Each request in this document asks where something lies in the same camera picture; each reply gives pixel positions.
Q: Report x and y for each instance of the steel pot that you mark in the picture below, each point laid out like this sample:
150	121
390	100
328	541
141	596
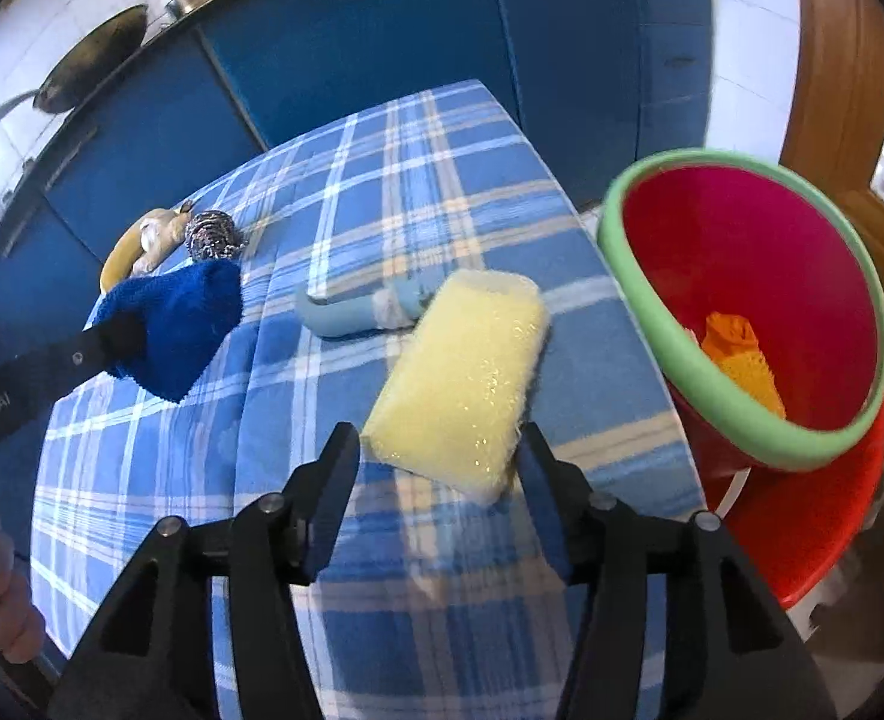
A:
187	4

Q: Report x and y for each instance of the banana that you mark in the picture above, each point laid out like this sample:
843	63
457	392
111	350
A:
116	266

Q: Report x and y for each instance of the steel wool scourer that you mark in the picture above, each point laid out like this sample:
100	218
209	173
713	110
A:
213	236

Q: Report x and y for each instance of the orange plastic bag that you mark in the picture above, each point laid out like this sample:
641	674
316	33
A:
727	330

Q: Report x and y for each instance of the red bin with green rim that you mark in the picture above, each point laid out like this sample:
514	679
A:
749	255

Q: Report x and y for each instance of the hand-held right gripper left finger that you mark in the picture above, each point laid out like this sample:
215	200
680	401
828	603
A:
333	517

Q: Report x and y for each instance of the dark wok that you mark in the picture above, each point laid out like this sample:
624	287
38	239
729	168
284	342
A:
97	60

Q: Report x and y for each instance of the pale yellow sponge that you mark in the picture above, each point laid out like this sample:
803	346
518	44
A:
457	382

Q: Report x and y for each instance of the blue cloth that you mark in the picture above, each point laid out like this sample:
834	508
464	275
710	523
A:
179	322

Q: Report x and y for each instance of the person's left hand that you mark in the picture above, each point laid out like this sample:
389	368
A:
3	600

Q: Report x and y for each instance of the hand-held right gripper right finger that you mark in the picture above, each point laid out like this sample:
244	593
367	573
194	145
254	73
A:
543	517

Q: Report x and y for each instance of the blue checked tablecloth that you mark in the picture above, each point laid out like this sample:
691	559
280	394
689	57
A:
382	187

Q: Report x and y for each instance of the blue kitchen cabinet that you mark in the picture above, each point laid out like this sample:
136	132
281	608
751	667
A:
374	37

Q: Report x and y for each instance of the wooden door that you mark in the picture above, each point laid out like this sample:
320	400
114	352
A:
832	90

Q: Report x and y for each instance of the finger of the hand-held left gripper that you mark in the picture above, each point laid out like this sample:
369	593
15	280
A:
105	345

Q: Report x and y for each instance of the orange foam fruit net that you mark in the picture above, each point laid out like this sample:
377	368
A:
749	382

